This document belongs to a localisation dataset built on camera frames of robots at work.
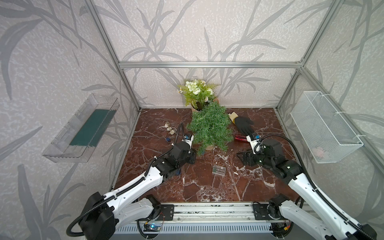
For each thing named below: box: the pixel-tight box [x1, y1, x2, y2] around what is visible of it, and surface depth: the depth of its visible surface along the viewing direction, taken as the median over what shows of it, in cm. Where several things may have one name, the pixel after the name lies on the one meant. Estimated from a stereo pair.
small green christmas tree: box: [187, 101, 235, 156], surface depth 79 cm
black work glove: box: [228, 111, 254, 136], surface depth 111 cm
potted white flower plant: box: [177, 79, 220, 112], surface depth 93 cm
